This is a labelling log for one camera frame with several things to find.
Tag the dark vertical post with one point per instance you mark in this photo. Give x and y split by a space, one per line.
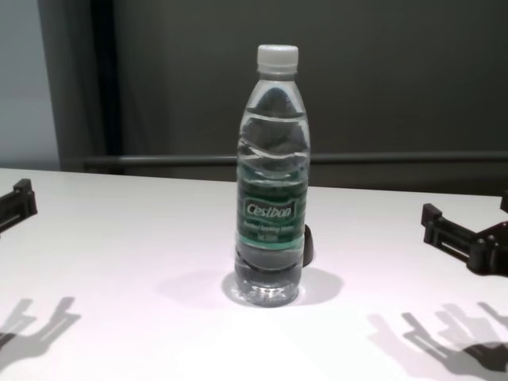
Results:
107 79

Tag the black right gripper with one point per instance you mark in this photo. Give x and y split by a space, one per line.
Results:
492 250

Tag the clear water bottle green label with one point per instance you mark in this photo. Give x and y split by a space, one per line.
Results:
272 222

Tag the green YES button black base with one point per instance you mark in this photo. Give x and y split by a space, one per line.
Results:
309 246

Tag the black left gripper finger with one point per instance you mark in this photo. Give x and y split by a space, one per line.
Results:
21 202

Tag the thin grey horizontal rail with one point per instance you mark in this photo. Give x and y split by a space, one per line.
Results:
166 159

